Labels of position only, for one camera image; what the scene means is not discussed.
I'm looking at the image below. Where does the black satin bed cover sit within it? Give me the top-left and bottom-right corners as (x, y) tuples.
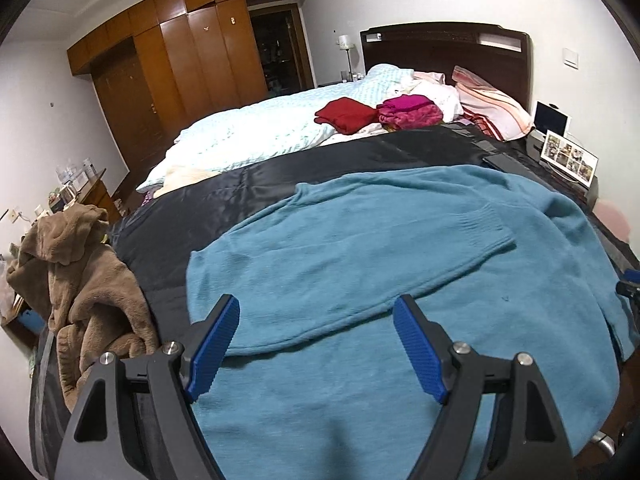
(29, 123), (639, 479)

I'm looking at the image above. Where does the white bed quilt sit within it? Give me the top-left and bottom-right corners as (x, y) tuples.
(137, 64), (463, 194)

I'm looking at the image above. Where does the brown wooden wardrobe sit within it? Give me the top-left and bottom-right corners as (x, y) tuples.
(67, 0), (268, 172)

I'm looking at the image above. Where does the white bedside lamp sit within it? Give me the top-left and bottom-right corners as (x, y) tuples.
(336, 35), (355, 82)

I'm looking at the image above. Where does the red folded garment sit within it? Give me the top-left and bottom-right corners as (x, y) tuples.
(314, 96), (378, 136)

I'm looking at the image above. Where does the photo collage frame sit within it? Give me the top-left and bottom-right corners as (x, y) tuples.
(540, 132), (599, 188)

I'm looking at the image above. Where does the small tablet screen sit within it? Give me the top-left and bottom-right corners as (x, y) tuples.
(534, 102), (570, 136)

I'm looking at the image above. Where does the teal knitted sweater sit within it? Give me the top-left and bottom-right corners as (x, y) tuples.
(186, 166), (639, 479)

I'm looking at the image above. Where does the dark doorway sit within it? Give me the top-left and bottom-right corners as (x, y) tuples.
(250, 3), (314, 98)

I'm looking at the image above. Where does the white wall switch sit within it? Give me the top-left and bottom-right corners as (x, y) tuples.
(562, 48), (579, 70)

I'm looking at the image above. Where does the pink striped pillow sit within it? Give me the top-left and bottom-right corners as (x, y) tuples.
(451, 65), (534, 142)

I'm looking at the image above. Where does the floral patterned bedsheet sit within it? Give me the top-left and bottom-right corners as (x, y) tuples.
(454, 113), (503, 142)

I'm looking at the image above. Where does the wooden side desk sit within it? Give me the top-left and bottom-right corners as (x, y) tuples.
(64, 169), (122, 224)

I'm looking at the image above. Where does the dark wooden headboard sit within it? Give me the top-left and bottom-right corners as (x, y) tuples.
(360, 22), (533, 108)

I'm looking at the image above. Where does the magenta folded garment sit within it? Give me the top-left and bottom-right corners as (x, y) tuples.
(376, 94), (444, 130)

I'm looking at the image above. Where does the brown fleece garment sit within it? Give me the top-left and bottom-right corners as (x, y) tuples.
(6, 204), (158, 411)

